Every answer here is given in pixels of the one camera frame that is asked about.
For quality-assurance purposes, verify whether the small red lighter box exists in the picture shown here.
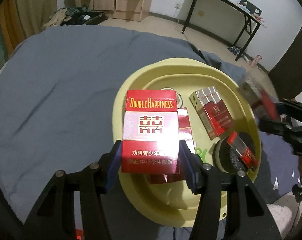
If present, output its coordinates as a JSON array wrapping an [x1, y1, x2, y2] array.
[[227, 132, 259, 171]]

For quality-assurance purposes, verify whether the yellow oval plastic tray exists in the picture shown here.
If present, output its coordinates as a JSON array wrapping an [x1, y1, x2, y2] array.
[[112, 58, 262, 227]]

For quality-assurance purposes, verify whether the red cigarette carton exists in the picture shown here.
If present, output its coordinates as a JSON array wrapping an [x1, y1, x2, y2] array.
[[148, 108, 195, 185]]

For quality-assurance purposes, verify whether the red silver cigarette pack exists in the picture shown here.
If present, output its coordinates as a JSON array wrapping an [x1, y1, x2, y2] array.
[[189, 86, 234, 140]]

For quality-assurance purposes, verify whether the red Double Happiness cigarette pack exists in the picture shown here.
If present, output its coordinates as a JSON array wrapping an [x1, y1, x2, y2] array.
[[121, 89, 180, 174]]

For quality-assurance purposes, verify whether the dark maroon cigarette pack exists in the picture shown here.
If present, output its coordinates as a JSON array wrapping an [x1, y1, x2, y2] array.
[[238, 78, 278, 121]]

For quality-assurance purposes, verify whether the cream round box black heart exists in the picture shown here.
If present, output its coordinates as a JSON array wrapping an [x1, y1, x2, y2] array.
[[162, 87, 183, 108]]

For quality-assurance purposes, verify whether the purple-grey bed sheet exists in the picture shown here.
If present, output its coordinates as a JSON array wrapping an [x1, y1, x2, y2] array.
[[216, 134, 302, 239]]

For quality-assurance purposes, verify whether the dark door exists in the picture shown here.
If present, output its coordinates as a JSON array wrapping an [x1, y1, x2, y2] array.
[[269, 27, 302, 100]]

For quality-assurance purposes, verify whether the black folding table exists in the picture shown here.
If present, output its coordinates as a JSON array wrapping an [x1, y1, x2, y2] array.
[[180, 0, 264, 61]]

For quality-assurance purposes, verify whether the grey blanket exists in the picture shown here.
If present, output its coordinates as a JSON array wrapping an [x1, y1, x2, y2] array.
[[0, 25, 246, 239]]

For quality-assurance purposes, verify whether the open black suitcase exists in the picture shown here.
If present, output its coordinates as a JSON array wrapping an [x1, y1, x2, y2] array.
[[42, 6, 108, 30]]

